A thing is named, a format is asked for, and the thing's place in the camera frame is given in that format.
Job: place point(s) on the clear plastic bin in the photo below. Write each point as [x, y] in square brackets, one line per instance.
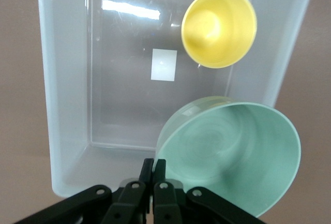
[64, 79]

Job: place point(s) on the brown table mat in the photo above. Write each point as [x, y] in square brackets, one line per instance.
[18, 105]

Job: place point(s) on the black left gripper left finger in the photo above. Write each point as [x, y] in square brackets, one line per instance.
[124, 206]

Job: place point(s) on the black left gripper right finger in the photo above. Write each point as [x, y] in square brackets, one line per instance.
[168, 206]

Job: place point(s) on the white label sticker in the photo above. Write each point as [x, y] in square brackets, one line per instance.
[164, 65]

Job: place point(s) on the yellow cup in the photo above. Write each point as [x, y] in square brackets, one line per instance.
[219, 27]

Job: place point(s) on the pale green bowl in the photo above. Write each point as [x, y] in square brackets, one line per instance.
[232, 156]

